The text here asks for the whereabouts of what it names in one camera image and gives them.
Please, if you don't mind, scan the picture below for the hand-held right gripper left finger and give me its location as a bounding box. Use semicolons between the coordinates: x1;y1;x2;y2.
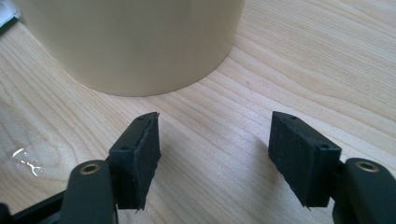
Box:
107;111;163;210

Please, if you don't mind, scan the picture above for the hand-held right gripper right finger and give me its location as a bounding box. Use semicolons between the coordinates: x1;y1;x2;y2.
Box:
267;110;343;208

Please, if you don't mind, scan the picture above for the clear shiny film scrap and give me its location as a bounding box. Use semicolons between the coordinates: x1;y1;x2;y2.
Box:
10;147;43;177

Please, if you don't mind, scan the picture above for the beige round container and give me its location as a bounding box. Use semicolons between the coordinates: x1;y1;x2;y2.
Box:
13;0;247;98

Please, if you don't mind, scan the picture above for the white and dark object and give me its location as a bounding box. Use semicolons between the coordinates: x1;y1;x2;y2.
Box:
0;0;21;35

